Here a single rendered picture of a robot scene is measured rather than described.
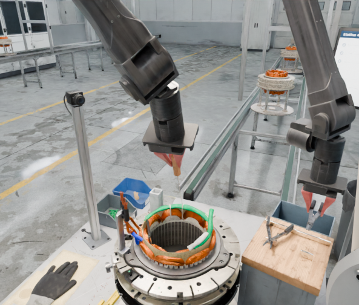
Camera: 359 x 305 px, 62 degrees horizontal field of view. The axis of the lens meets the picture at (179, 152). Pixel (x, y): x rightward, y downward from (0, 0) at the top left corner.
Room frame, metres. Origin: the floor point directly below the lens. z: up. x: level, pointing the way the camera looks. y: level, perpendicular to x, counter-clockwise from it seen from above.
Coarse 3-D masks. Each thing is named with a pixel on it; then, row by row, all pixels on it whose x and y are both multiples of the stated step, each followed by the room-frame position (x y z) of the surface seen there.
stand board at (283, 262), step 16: (288, 224) 0.70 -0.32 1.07; (256, 240) 0.63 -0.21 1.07; (288, 240) 0.63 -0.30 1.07; (304, 240) 0.63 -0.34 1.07; (256, 256) 0.58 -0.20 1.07; (272, 256) 0.58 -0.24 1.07; (288, 256) 0.58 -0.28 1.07; (320, 256) 0.58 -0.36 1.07; (272, 272) 0.53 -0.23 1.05; (288, 272) 0.52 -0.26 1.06; (304, 272) 0.52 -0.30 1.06; (320, 272) 0.52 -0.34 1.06; (304, 288) 0.49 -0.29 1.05; (320, 288) 0.48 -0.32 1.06
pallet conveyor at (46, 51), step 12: (156, 36) 12.43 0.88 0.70; (36, 48) 7.62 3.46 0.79; (48, 48) 7.90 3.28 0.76; (60, 48) 8.26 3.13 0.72; (72, 48) 7.99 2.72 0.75; (84, 48) 8.42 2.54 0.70; (0, 60) 6.07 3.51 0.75; (12, 60) 6.32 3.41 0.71; (36, 60) 6.89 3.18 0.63; (72, 60) 7.98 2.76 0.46; (60, 72) 8.16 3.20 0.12; (72, 72) 8.03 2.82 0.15; (24, 84) 7.05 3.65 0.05
